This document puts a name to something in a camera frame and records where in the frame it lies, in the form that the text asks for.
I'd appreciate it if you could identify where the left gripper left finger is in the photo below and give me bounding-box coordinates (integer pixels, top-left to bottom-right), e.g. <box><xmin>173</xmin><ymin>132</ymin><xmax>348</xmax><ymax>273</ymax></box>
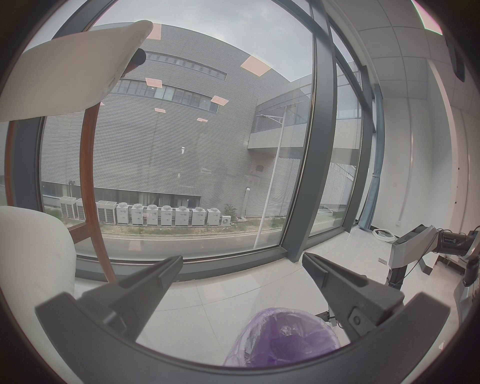
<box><xmin>77</xmin><ymin>256</ymin><xmax>184</xmax><ymax>340</ymax></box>

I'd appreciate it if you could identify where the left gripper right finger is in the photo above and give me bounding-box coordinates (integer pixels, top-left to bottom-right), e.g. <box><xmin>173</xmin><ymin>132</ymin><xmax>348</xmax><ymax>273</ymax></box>
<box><xmin>301</xmin><ymin>252</ymin><xmax>406</xmax><ymax>337</ymax></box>

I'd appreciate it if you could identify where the purple plastic bag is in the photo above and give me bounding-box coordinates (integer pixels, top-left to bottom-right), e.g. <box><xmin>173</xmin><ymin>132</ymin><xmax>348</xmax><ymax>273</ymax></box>
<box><xmin>224</xmin><ymin>307</ymin><xmax>352</xmax><ymax>368</ymax></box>

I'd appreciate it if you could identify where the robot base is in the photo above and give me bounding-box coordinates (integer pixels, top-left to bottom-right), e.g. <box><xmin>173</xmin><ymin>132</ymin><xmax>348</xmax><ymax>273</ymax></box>
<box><xmin>452</xmin><ymin>259</ymin><xmax>480</xmax><ymax>327</ymax></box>

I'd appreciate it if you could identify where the window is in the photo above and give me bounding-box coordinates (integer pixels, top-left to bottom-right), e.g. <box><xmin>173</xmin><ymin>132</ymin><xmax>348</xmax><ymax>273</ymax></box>
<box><xmin>4</xmin><ymin>0</ymin><xmax>385</xmax><ymax>284</ymax></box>

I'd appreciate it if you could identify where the white cushioned wooden chair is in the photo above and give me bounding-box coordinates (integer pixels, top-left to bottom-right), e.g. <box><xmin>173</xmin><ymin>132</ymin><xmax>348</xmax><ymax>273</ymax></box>
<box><xmin>0</xmin><ymin>19</ymin><xmax>154</xmax><ymax>304</ymax></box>

